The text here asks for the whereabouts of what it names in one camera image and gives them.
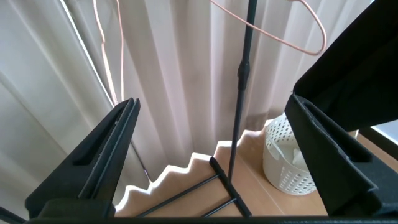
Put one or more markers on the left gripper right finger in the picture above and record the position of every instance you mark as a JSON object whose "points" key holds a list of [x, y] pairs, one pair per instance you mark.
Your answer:
{"points": [[335, 174]]}

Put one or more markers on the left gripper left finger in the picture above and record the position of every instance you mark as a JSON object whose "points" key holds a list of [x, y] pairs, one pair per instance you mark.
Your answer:
{"points": [[93, 168]]}

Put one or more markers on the pink clothes hanger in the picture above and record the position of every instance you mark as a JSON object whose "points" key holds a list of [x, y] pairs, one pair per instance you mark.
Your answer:
{"points": [[273, 36], [105, 62]]}

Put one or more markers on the white laundry basket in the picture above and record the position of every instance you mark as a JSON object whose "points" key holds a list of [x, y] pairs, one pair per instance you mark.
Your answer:
{"points": [[280, 174]]}

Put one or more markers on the black clothes rack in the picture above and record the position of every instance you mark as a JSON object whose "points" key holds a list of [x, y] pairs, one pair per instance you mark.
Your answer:
{"points": [[243, 74]]}

